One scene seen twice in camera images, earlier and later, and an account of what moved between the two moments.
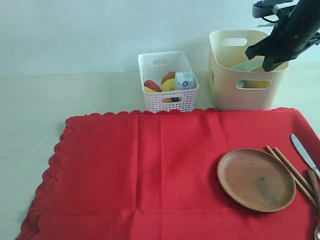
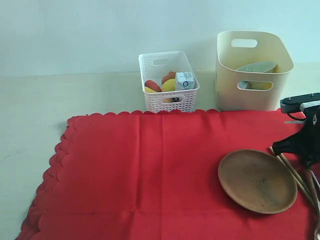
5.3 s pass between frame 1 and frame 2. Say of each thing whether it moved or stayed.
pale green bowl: moved
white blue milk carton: stayed
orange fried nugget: stayed
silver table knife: moved
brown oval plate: stayed
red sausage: stayed
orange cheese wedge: stayed
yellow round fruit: stayed
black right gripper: moved
